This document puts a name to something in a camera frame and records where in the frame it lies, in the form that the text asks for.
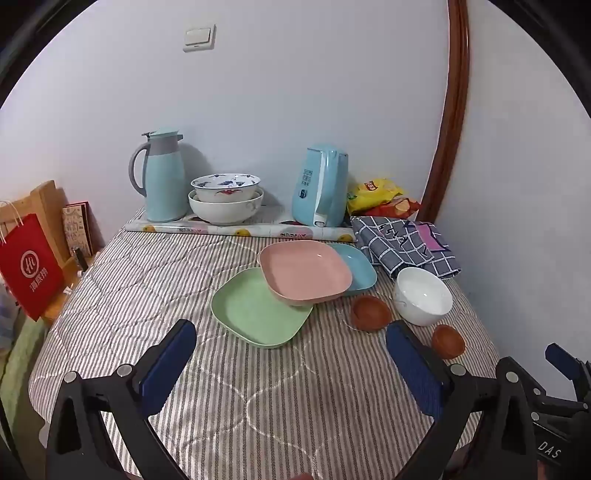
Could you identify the brown wooden door frame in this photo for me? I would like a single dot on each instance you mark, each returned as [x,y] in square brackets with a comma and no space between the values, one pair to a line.
[455,92]

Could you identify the red snack bag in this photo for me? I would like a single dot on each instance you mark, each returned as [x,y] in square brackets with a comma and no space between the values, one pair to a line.
[401,207]

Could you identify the blue square plate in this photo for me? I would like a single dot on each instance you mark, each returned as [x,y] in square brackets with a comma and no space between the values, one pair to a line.
[360,272]

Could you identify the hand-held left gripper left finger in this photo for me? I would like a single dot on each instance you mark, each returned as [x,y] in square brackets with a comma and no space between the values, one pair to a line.
[166,367]

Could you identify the white light switch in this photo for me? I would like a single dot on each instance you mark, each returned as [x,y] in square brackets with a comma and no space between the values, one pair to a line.
[199,38]

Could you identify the large white patterned bowl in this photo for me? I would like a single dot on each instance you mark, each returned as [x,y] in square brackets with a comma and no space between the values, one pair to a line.
[226,213]

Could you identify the pink square plate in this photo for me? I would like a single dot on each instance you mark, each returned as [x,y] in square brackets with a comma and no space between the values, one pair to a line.
[304,270]

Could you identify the green square plate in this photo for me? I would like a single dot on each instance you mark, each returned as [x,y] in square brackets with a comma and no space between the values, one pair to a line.
[249,309]

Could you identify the patterned book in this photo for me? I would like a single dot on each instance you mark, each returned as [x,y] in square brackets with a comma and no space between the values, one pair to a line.
[76,226]

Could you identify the floral patterned bowl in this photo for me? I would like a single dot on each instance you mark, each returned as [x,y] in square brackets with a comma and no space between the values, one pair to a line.
[226,191]

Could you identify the red paper bag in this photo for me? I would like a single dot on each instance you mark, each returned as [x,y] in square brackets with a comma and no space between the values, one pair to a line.
[30,272]

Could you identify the brown ceramic bowl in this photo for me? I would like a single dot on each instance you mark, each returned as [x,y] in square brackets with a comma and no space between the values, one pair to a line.
[369,314]
[448,341]

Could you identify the grey checked cloth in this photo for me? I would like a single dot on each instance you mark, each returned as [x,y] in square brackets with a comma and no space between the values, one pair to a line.
[392,244]

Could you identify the light blue electric kettle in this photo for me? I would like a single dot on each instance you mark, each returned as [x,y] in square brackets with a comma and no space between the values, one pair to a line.
[318,184]

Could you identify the wooden chair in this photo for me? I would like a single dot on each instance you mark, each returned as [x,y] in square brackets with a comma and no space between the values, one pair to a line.
[46,198]

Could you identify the yellow snack bag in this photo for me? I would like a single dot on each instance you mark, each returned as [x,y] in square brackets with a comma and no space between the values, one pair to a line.
[369,194]

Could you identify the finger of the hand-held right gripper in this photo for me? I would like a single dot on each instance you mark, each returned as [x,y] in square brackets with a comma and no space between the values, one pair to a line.
[561,362]

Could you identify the green cloth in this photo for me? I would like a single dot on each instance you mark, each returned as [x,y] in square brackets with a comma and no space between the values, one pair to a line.
[18,360]

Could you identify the light blue thermos jug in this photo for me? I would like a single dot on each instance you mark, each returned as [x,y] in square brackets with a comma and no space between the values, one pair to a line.
[164,184]

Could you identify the floral rolled mat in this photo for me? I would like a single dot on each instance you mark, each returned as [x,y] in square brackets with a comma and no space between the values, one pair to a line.
[207,228]

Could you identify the striped quilt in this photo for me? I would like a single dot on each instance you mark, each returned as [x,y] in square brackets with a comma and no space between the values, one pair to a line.
[277,392]

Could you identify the small black object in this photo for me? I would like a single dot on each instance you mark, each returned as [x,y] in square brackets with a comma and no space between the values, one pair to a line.
[79,259]

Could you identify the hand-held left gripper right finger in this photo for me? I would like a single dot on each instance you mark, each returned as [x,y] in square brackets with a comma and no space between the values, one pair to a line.
[415,369]

